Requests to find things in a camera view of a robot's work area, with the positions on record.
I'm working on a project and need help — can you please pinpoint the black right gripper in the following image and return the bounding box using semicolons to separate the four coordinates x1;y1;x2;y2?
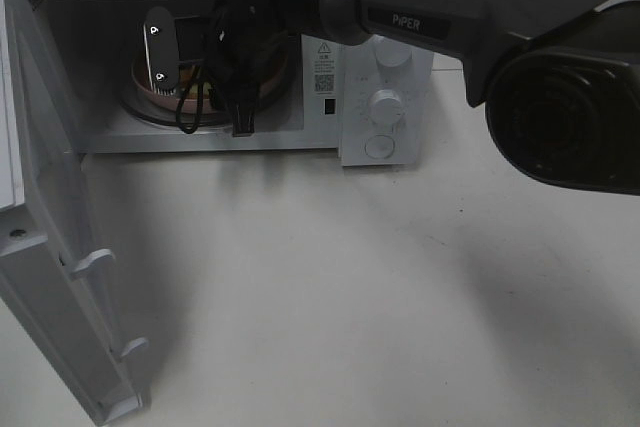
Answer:
207;0;330;137

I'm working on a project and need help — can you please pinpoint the pink round plate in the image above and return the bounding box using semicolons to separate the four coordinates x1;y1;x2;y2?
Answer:
131;47;290;115

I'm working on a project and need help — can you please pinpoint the round door release button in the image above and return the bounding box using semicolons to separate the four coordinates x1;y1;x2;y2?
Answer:
364;135;396;160

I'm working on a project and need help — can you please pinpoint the white microwave door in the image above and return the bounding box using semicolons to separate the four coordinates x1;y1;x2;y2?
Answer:
1;0;147;426

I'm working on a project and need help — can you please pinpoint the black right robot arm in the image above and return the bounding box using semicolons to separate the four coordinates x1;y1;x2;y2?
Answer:
220;0;639;195

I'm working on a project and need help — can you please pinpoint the white warning label sticker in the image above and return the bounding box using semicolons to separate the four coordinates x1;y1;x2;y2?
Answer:
311;40;337;95

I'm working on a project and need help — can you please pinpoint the white microwave oven body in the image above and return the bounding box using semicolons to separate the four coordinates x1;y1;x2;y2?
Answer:
1;0;433;167

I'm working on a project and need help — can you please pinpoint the upper white power knob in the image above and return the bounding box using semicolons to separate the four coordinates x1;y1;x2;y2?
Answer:
374;37;412;68

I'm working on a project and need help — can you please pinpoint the black camera cable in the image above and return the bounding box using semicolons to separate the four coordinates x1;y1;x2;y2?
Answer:
174;16;226;136

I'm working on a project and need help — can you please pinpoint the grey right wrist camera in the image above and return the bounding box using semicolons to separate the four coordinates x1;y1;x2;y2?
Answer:
143;6;179;96

